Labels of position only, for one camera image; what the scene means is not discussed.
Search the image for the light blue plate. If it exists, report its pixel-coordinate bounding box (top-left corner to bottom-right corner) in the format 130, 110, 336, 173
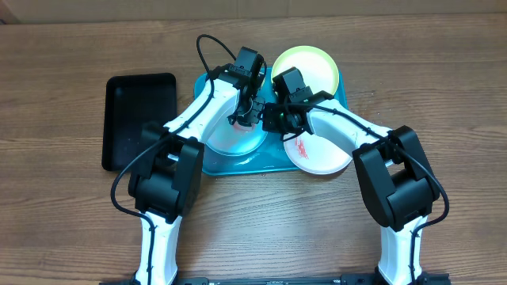
206, 118, 267, 157

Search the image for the white plate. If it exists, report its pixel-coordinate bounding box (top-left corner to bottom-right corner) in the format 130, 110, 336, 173
283, 132, 352, 175

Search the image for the yellow green plate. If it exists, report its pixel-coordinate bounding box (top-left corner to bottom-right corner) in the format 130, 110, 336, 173
271, 46, 340, 94

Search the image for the green and pink sponge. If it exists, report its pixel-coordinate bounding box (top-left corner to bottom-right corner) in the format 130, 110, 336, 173
232, 122, 254, 131

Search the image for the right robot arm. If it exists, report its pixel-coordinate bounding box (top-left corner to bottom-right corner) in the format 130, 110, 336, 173
261, 67, 442, 284

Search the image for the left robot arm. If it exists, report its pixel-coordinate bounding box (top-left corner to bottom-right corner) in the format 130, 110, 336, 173
128, 47, 266, 284

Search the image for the teal serving tray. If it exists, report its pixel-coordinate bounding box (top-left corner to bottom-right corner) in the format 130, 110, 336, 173
193, 66, 349, 177

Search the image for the black rectangular tray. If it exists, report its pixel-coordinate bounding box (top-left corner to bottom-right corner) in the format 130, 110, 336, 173
101, 73, 177, 171

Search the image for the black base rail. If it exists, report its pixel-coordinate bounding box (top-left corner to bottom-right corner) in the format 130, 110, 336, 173
99, 272, 452, 285

